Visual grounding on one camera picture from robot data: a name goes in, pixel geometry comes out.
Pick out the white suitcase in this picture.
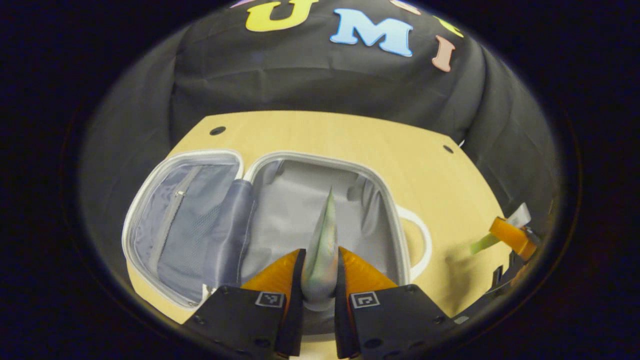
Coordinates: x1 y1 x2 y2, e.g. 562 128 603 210
121 148 433 337

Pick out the black backdrop cloth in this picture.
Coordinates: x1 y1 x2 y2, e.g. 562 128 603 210
80 0 561 281

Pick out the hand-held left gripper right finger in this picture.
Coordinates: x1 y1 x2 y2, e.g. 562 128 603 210
334 246 457 360

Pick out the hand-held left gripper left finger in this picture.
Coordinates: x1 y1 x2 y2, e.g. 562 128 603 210
182 248 307 360

